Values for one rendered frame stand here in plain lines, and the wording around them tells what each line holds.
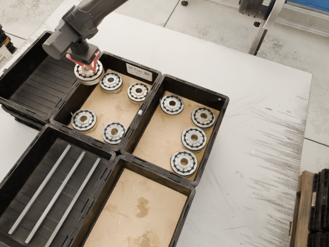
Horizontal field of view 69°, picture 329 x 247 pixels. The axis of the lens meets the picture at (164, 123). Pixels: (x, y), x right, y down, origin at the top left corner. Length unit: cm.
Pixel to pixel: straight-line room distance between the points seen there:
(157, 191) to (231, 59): 89
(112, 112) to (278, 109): 84
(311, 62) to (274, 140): 163
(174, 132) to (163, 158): 12
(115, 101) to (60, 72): 31
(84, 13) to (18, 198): 69
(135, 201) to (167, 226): 14
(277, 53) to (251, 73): 128
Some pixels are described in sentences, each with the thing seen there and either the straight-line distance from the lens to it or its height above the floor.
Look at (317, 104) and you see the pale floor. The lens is 250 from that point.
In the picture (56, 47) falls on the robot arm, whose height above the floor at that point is 125.
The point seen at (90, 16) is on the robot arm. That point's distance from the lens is 66.
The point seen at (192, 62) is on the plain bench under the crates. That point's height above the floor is 70.
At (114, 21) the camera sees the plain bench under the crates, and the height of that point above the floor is 70.
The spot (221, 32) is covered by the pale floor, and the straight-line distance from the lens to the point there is 271.
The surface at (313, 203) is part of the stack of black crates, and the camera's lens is 187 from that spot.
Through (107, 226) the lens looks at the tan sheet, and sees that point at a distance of 92.
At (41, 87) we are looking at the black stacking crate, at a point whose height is 83.
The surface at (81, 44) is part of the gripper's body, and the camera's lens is 81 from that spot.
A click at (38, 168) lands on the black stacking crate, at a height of 83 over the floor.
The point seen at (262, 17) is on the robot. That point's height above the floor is 110.
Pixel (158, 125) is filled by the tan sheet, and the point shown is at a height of 83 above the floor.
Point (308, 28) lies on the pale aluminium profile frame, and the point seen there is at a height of 13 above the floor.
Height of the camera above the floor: 173
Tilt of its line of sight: 62 degrees down
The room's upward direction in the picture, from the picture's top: 4 degrees clockwise
